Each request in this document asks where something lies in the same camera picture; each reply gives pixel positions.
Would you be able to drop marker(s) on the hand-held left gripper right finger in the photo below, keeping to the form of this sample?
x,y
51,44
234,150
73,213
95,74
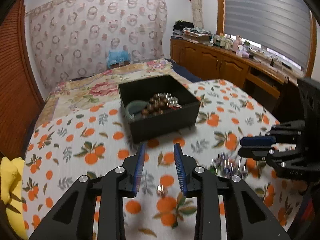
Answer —
x,y
180,167

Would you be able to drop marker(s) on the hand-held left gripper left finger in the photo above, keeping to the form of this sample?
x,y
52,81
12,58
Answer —
x,y
139,166

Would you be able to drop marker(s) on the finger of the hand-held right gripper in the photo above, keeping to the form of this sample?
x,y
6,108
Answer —
x,y
257,141
252,153

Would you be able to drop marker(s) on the ornate silver bangle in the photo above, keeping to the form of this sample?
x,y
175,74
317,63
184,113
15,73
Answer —
x,y
225,167

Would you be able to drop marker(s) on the black box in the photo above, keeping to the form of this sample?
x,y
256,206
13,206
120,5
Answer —
x,y
162,127

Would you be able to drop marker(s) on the pale green jade bangle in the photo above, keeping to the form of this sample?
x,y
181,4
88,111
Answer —
x,y
128,110

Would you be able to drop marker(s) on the orange-print white tablecloth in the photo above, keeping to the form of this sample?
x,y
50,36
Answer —
x,y
75,135

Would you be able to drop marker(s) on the pink tissue box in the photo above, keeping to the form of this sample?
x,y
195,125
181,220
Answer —
x,y
242,53

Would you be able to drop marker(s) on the floral bed blanket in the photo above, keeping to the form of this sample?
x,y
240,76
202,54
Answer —
x,y
87,92

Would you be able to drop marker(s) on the wooden sideboard cabinet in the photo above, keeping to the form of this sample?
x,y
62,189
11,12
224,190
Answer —
x,y
212,60

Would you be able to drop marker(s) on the navy bed sheet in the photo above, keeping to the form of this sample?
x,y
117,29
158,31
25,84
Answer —
x,y
185,71

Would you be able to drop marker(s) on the grey striped window blind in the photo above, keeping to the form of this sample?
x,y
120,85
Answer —
x,y
262,12

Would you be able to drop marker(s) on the row of toiletry bottles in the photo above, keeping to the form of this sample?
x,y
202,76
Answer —
x,y
222,41

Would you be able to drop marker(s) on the blue plastic bag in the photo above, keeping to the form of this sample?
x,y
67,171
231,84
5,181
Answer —
x,y
117,57

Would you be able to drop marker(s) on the stack of folded clothes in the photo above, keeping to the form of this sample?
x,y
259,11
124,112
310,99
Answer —
x,y
195,32

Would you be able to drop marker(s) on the yellow cloth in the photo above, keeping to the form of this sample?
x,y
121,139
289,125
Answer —
x,y
12,180

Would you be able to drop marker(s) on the cream tied side curtain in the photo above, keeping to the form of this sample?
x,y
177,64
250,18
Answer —
x,y
197,10

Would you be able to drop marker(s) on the brown slatted wooden wardrobe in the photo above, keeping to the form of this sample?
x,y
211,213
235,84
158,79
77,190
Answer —
x,y
17,80

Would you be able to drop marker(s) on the wooden window frame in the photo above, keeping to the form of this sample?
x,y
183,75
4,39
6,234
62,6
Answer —
x,y
220,5

